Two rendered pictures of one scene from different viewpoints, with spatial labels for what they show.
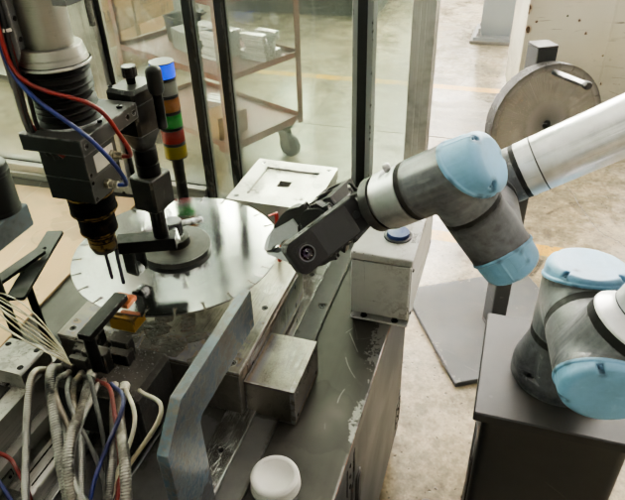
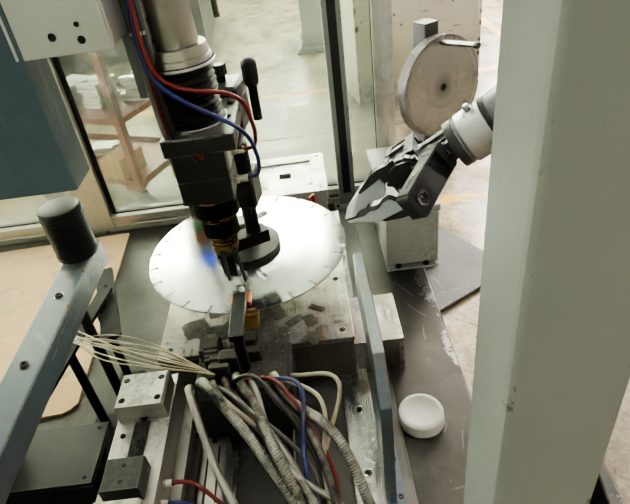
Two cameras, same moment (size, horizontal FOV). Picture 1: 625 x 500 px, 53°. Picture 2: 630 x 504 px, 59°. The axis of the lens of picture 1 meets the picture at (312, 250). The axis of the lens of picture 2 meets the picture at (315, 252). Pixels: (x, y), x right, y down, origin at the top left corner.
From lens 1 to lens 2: 0.35 m
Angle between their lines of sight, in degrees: 14
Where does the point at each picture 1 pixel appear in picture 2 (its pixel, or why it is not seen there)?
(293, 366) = (387, 318)
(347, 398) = (431, 333)
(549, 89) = (440, 57)
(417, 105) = (383, 79)
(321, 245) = (430, 189)
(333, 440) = (443, 368)
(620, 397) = not seen: outside the picture
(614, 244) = (483, 181)
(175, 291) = (276, 279)
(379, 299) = (413, 247)
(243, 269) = (322, 244)
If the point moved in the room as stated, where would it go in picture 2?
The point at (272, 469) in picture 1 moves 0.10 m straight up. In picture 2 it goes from (415, 407) to (415, 362)
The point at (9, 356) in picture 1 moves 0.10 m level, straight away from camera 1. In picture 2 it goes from (137, 391) to (94, 365)
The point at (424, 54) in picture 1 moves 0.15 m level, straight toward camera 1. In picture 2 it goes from (384, 31) to (408, 50)
